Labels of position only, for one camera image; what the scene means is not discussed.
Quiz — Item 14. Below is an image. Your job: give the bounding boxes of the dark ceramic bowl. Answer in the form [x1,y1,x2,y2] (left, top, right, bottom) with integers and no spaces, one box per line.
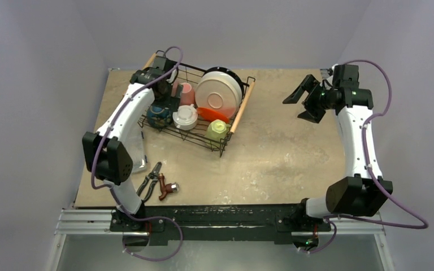
[146,106,173,129]

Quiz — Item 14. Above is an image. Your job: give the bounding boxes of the white enamel mug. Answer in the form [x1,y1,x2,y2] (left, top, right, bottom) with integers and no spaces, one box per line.
[172,104,198,130]

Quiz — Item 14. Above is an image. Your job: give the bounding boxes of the black wire dish rack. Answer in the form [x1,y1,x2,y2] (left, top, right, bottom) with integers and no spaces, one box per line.
[138,63,255,156]

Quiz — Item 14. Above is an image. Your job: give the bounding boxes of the orange plate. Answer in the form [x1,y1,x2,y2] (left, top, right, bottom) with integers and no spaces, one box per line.
[197,107,229,123]

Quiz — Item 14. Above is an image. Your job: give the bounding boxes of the pink rimmed large plate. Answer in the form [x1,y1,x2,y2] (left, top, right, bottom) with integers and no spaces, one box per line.
[195,71,242,119]

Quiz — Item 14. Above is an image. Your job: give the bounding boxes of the red rimmed plate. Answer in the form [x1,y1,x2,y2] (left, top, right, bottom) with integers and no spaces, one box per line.
[202,66,245,99]

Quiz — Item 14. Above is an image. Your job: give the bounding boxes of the green mug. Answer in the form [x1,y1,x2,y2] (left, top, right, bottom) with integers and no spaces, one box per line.
[205,120,231,141]

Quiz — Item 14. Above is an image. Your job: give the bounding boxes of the light pink mug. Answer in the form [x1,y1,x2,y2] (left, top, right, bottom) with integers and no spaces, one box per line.
[171,80,180,97]

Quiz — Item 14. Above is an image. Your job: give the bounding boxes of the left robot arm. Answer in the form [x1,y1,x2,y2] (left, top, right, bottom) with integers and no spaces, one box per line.
[82,56,180,231]

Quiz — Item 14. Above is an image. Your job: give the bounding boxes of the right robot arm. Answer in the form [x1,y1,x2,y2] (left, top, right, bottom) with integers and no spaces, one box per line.
[283,64,393,230]

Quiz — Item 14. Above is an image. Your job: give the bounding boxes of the clear plastic screw box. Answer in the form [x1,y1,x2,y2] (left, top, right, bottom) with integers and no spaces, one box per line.
[126,128,147,173]

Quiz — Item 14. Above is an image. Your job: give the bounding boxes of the black pliers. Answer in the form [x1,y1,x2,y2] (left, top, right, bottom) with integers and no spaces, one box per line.
[136,161,162,203]

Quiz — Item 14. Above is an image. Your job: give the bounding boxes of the brown handled tool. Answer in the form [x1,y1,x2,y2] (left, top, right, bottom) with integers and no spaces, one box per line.
[158,173,180,201]

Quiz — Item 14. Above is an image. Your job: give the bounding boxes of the black base frame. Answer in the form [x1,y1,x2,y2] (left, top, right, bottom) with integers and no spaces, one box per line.
[54,203,384,248]

